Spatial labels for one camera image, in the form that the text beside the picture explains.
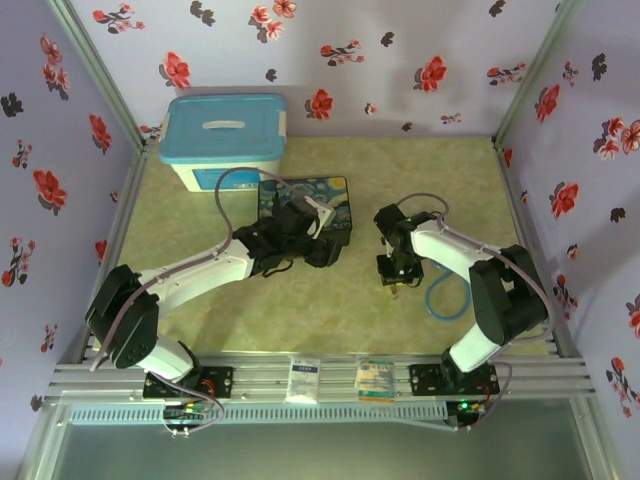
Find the starry night tin box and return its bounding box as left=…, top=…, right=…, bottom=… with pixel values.
left=256, top=174, right=354, bottom=247

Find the stethoscope with blue tube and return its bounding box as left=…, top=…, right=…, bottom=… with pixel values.
left=423, top=259, right=475, bottom=323

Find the printed card packet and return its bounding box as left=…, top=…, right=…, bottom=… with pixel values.
left=354, top=356, right=398, bottom=403

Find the blue lidded storage box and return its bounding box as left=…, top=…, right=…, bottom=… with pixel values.
left=158, top=93, right=289, bottom=194

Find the white packet blue label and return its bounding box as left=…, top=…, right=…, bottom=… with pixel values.
left=285, top=356, right=323, bottom=405

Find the small circuit board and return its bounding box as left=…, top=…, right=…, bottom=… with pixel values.
left=163, top=403, right=214, bottom=439
left=447, top=397, right=486, bottom=432

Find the thin black left gripper cable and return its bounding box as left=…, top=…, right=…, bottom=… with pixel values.
left=258, top=253, right=295, bottom=280

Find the grey left arm cable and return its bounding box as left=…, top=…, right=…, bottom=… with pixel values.
left=89, top=167, right=301, bottom=437

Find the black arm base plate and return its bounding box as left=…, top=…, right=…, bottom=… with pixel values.
left=408, top=363, right=500, bottom=396
left=143, top=365, right=235, bottom=400

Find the wide aluminium frame rail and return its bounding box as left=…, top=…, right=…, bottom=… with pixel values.
left=47, top=352, right=599, bottom=402

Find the slotted grey cable duct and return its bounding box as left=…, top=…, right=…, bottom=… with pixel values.
left=67, top=402, right=447, bottom=427

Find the aluminium frame post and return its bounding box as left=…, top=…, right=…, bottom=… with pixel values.
left=492, top=0, right=586, bottom=146
left=47, top=0, right=151, bottom=156
left=14, top=399, right=69, bottom=480
left=569, top=397, right=619, bottom=480

